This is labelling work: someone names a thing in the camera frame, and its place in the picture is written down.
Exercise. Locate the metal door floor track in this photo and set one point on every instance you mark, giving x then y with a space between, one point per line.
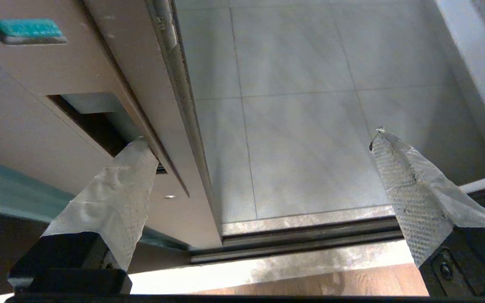
301 237

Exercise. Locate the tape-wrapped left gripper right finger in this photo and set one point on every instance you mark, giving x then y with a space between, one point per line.
427 198

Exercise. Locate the fixed brown door frame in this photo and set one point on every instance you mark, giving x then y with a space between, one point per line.
6 244

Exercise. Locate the brown framed sliding glass door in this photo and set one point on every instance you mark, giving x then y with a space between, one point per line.
36 118

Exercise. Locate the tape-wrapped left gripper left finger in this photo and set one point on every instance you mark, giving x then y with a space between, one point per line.
112 206

